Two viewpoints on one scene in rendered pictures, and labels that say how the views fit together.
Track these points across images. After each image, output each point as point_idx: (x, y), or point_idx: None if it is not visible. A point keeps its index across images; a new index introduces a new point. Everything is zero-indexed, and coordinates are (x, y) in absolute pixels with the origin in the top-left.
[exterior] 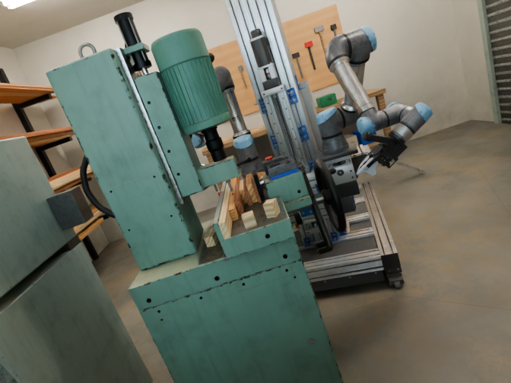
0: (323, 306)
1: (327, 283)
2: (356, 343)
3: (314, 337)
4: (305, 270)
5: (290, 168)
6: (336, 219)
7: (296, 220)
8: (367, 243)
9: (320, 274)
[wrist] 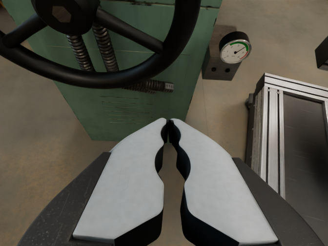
0: (230, 154)
1: (249, 159)
2: (162, 167)
3: None
4: (8, 12)
5: None
6: (114, 78)
7: (219, 42)
8: None
9: (256, 150)
